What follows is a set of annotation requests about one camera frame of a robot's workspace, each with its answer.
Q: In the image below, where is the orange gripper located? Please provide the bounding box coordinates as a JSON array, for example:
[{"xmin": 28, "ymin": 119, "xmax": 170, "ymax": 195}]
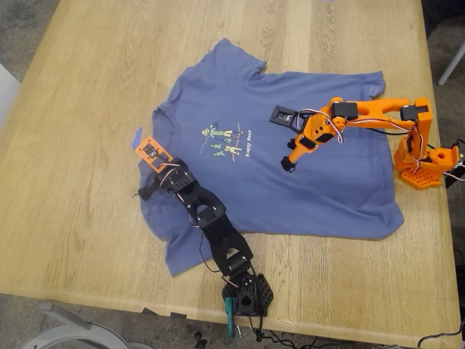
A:
[{"xmin": 281, "ymin": 111, "xmax": 346, "ymax": 172}]

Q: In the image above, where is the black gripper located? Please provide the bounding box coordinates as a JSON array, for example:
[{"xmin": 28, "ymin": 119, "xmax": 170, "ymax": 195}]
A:
[{"xmin": 139, "ymin": 165, "xmax": 199, "ymax": 201}]

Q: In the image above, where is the blue printed T-shirt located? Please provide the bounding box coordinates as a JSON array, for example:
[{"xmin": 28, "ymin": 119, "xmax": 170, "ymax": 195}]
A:
[{"xmin": 137, "ymin": 37, "xmax": 405, "ymax": 277}]

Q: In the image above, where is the teal table clamp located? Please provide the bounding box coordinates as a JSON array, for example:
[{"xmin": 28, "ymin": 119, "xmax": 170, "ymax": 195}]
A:
[{"xmin": 223, "ymin": 296, "xmax": 237, "ymax": 339}]

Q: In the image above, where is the black table clamp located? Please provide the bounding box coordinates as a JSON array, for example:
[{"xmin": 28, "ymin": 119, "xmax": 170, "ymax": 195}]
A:
[{"xmin": 442, "ymin": 143, "xmax": 465, "ymax": 190}]

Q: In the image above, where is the grey round chair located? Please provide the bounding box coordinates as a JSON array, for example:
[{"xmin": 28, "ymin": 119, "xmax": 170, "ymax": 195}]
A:
[{"xmin": 20, "ymin": 301, "xmax": 153, "ymax": 349}]

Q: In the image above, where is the white metal leg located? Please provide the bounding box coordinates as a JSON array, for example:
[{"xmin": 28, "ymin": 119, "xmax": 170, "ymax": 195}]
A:
[{"xmin": 437, "ymin": 47, "xmax": 465, "ymax": 87}]

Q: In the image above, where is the white furniture panel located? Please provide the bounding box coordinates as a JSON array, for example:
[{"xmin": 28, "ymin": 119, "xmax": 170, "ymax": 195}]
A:
[{"xmin": 0, "ymin": 63, "xmax": 21, "ymax": 128}]

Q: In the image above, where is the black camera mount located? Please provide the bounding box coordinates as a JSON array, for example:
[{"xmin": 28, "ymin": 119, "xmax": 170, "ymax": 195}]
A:
[{"xmin": 268, "ymin": 105, "xmax": 302, "ymax": 132}]

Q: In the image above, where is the orange camera mount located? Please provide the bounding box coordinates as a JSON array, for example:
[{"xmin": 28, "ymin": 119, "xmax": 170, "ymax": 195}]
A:
[{"xmin": 133, "ymin": 135, "xmax": 174, "ymax": 174}]

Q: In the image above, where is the orange perforated base plate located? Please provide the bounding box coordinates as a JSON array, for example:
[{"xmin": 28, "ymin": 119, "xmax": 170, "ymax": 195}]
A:
[{"xmin": 399, "ymin": 167, "xmax": 442, "ymax": 190}]

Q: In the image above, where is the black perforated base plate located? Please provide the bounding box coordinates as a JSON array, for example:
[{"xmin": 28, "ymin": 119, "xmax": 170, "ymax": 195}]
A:
[{"xmin": 221, "ymin": 272, "xmax": 274, "ymax": 317}]

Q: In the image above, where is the black cable bundle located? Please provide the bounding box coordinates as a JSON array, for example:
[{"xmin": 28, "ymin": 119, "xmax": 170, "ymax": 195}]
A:
[{"xmin": 235, "ymin": 316, "xmax": 320, "ymax": 349}]

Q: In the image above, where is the black looped cable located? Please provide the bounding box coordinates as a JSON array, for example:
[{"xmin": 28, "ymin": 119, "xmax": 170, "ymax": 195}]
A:
[{"xmin": 416, "ymin": 319, "xmax": 465, "ymax": 349}]

